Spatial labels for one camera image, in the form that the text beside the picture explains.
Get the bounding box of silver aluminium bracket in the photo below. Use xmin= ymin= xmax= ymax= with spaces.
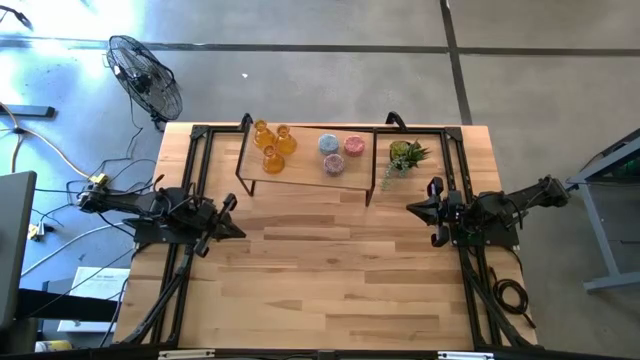
xmin=437 ymin=350 xmax=495 ymax=360
xmin=158 ymin=349 xmax=216 ymax=360

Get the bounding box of beige floor cable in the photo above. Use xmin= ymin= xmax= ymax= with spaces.
xmin=0 ymin=101 xmax=96 ymax=181

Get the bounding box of black floor fan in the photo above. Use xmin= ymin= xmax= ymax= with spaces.
xmin=103 ymin=34 xmax=185 ymax=133

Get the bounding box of amber glass candlestick holder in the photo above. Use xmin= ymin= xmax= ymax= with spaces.
xmin=251 ymin=119 xmax=277 ymax=151
xmin=274 ymin=123 xmax=299 ymax=157
xmin=262 ymin=144 xmax=286 ymax=176

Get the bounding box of black aluminium rig frame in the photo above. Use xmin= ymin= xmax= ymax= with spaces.
xmin=112 ymin=123 xmax=540 ymax=360

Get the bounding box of black desk edge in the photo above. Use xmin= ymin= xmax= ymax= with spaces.
xmin=14 ymin=287 xmax=119 ymax=324

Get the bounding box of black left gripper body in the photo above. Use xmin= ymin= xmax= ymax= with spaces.
xmin=191 ymin=193 xmax=240 ymax=259

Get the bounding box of blue patterned candle tin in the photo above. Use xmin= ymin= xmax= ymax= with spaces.
xmin=317 ymin=132 xmax=341 ymax=157

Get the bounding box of pink candle tin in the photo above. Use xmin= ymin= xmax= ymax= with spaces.
xmin=343 ymin=134 xmax=366 ymax=158

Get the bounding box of white floor cable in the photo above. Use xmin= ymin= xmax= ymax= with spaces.
xmin=20 ymin=221 xmax=126 ymax=278

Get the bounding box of yellow object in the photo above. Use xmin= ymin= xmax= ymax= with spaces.
xmin=33 ymin=339 xmax=74 ymax=354

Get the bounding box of green potted succulent plant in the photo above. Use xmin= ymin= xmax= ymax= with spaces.
xmin=380 ymin=138 xmax=431 ymax=192

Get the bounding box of white paper sheet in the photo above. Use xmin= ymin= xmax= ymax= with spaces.
xmin=56 ymin=266 xmax=132 ymax=334

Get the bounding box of black floor bar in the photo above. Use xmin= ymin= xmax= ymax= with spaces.
xmin=0 ymin=104 xmax=57 ymax=120

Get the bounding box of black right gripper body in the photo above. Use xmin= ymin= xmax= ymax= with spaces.
xmin=426 ymin=176 xmax=467 ymax=249

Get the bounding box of grey monitor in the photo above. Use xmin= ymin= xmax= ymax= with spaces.
xmin=0 ymin=170 xmax=38 ymax=331

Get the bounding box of grey metal table frame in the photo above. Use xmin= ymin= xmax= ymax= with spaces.
xmin=551 ymin=128 xmax=640 ymax=294

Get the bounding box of wooden shelf with black legs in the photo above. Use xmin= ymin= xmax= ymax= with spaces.
xmin=234 ymin=110 xmax=409 ymax=207

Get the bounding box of coiled black cable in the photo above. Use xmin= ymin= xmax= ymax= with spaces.
xmin=487 ymin=264 xmax=537 ymax=330

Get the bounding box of maroon patterned candle tin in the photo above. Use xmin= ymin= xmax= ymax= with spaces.
xmin=322 ymin=152 xmax=346 ymax=177

